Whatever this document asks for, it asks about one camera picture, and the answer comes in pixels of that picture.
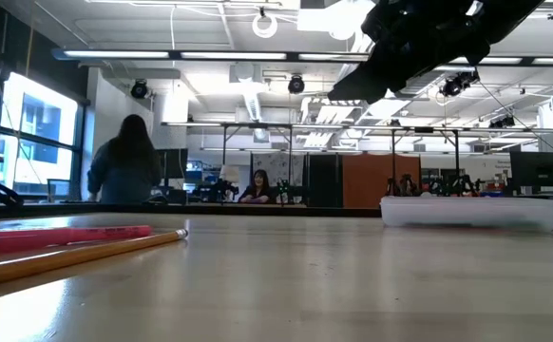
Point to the large window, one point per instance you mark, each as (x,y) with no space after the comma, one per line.
(39,119)

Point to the orange partition panel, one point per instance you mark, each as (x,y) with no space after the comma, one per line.
(367,176)

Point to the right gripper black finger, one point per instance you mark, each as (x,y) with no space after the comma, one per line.
(362,85)

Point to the black computer monitor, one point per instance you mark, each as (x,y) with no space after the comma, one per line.
(174,164)
(538,168)

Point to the pink highlighter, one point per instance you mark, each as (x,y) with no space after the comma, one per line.
(43,237)

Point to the person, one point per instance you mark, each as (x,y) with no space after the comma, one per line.
(257,190)
(124,166)

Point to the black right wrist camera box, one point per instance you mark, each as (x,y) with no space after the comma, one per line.
(381,24)

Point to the black metal gantry frame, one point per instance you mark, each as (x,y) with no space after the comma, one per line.
(257,125)
(424,129)

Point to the black cabinet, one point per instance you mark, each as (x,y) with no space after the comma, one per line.
(323,180)

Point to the white ceiling duct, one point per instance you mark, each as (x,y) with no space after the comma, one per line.
(253,95)

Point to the orange pencil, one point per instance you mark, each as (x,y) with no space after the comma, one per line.
(67,256)

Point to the clear supply box pink lid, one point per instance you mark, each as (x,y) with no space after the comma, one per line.
(466,214)

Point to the long overhead light bar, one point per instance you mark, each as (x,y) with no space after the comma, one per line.
(234,55)

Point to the black hanging spotlight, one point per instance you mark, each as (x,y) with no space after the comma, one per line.
(296,84)
(139,89)
(457,84)
(502,122)

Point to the black background robot arm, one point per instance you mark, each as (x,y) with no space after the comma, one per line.
(283,189)

